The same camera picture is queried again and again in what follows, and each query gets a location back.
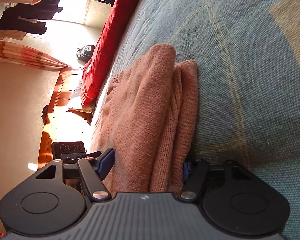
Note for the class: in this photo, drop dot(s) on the blue plaid bed sheet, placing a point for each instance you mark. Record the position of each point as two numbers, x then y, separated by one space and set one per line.
248 58

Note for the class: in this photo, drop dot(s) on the wooden headboard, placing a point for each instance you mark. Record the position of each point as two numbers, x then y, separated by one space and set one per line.
61 94

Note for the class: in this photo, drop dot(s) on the pink curtain left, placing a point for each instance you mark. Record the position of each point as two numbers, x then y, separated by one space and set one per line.
29 56

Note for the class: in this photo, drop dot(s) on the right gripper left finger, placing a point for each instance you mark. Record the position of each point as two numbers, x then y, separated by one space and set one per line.
56 196

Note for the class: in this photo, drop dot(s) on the red duvet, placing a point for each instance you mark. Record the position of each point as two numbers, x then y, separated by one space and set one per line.
96 70

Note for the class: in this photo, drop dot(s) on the dark hanging clothes overhead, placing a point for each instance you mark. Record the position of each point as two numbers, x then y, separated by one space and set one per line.
21 17

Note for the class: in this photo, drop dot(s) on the orange knit sweater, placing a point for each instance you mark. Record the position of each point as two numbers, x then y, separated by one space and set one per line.
148 117

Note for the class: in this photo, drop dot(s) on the beige pillow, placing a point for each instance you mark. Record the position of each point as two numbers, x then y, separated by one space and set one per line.
75 105

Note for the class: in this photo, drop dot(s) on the black backpack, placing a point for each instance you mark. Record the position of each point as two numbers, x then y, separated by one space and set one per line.
85 53

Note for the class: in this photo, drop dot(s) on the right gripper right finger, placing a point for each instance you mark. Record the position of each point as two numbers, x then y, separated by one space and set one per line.
233 199

